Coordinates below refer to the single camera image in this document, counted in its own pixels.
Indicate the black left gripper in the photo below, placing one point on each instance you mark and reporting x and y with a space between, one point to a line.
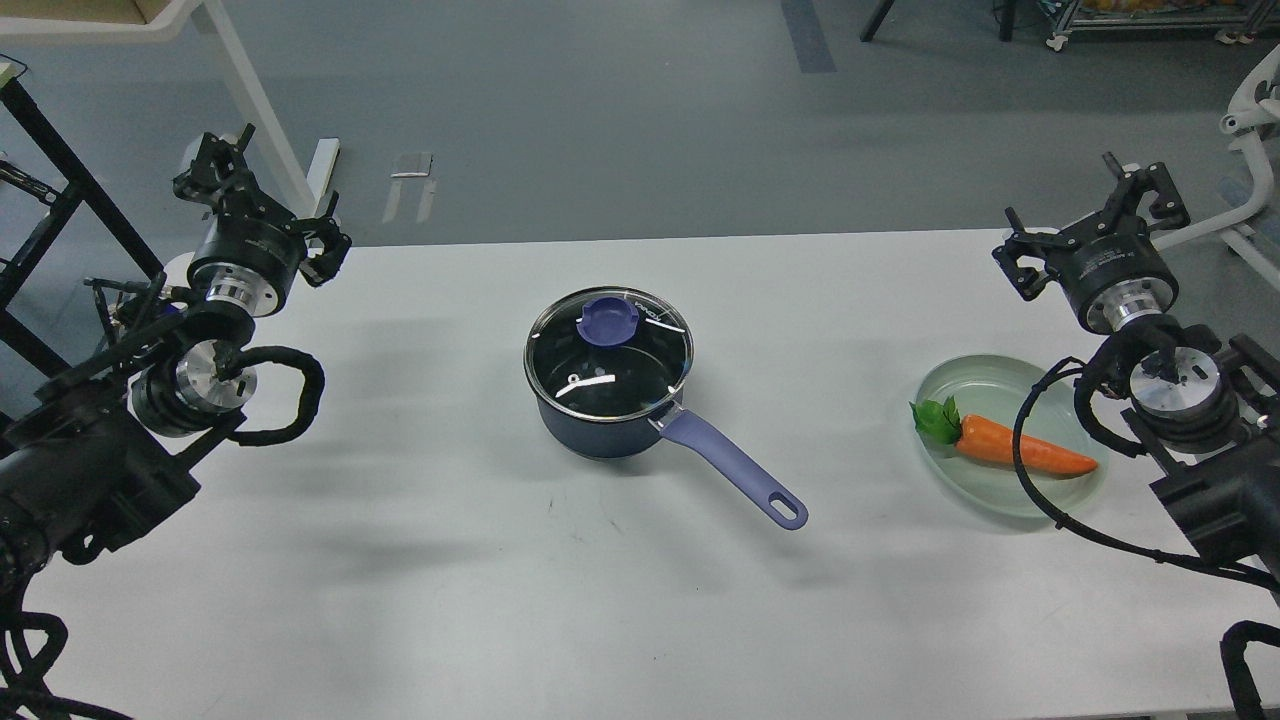
251 253

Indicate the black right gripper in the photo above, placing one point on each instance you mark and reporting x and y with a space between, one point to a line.
1115 265

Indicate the glass lid with blue knob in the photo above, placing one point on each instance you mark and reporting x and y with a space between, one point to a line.
608 353

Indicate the blue saucepan with handle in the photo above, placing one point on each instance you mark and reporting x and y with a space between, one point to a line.
675 422

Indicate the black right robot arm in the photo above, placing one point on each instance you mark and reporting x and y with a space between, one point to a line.
1203 409

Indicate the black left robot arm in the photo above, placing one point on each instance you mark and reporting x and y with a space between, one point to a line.
109 453

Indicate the pale green plate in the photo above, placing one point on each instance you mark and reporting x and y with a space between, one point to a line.
997 386

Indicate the white office chair base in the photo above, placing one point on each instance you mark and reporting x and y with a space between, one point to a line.
1252 108

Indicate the orange toy carrot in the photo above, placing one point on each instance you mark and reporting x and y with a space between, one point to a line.
983 439

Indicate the metal wheeled cart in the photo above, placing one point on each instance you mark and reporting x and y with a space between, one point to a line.
1230 22

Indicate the black metal rack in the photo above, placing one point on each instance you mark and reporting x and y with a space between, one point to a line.
81 191

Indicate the white desk frame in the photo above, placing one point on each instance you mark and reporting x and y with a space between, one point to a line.
304 186

